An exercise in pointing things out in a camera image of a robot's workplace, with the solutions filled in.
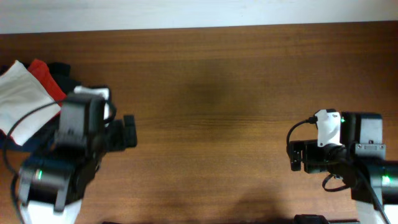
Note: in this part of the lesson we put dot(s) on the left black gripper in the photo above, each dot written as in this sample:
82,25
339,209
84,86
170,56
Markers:
128,131

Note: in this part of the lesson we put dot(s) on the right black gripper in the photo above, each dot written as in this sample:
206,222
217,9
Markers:
296,155

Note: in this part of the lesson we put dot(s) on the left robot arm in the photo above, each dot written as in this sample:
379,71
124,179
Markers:
52,182

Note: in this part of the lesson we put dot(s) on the white t-shirt with robot print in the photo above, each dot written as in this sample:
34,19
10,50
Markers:
17,99

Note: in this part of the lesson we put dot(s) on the dark navy folded garment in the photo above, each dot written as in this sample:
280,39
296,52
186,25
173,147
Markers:
61,74

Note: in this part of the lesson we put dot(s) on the red folded printed t-shirt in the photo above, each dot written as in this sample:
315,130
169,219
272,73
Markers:
48,90

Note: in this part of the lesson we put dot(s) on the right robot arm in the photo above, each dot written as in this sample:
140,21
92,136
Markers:
349,147

